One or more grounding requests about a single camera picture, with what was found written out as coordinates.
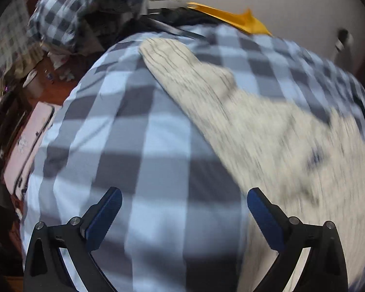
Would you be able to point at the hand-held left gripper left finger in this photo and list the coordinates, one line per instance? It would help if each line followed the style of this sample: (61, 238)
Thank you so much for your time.
(105, 216)

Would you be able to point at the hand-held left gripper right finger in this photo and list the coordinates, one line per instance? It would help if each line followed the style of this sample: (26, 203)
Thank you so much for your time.
(266, 216)

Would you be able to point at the cream knit sweater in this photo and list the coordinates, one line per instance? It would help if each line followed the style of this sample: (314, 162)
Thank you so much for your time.
(261, 127)

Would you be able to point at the blue checked bed blanket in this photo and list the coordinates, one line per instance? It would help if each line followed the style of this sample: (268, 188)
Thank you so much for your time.
(124, 127)

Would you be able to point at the pink flat case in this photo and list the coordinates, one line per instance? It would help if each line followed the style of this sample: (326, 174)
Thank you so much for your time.
(27, 146)

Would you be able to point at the yellow cloth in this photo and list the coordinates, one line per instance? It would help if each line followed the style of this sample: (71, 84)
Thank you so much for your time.
(243, 21)

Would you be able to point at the blue checked duvet pile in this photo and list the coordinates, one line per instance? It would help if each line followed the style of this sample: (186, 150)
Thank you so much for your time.
(79, 6)

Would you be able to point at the black cloth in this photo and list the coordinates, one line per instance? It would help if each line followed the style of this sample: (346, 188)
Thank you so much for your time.
(182, 16)

